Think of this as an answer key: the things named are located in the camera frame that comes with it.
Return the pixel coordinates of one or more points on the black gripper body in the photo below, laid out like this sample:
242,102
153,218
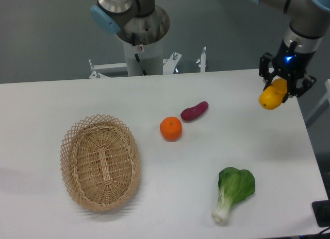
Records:
289,60

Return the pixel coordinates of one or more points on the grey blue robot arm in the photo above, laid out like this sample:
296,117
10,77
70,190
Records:
141,25

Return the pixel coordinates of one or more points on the woven wicker basket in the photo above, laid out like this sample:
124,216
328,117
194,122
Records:
100,163

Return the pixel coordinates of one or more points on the purple sweet potato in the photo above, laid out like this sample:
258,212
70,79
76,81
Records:
195,112

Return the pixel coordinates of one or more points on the orange tangerine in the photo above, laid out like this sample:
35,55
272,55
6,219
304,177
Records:
171,128

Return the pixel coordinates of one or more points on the green bok choy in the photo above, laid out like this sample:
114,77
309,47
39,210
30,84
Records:
234,186

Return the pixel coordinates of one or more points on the black device at edge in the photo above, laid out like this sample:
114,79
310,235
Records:
321,212

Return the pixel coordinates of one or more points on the white table leg frame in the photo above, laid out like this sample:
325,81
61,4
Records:
319,108

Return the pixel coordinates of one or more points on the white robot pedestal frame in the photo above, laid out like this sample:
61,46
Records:
140,60

